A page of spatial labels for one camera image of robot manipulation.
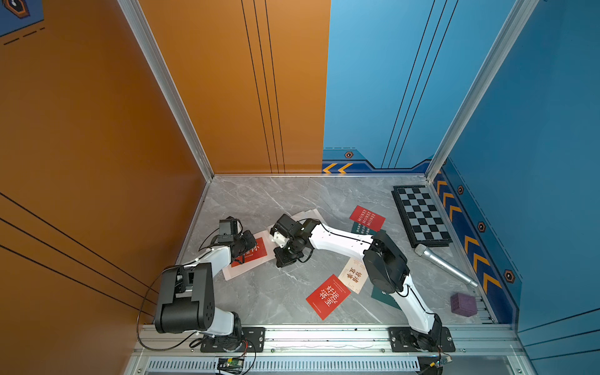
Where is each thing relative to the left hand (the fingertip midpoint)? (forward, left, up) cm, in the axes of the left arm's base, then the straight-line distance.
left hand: (254, 235), depth 95 cm
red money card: (+12, -47, -3) cm, 49 cm away
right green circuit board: (-42, -62, -2) cm, 75 cm away
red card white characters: (-7, -2, -1) cm, 7 cm away
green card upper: (+5, -43, -2) cm, 44 cm away
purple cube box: (-26, -74, +2) cm, 78 cm away
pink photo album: (-15, +6, 0) cm, 17 cm away
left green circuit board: (-43, +1, -5) cm, 43 cm away
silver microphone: (-7, -67, +1) cm, 67 cm away
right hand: (-13, -11, +2) cm, 17 cm away
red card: (-24, -30, -2) cm, 38 cm away
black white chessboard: (+10, -71, +1) cm, 71 cm away
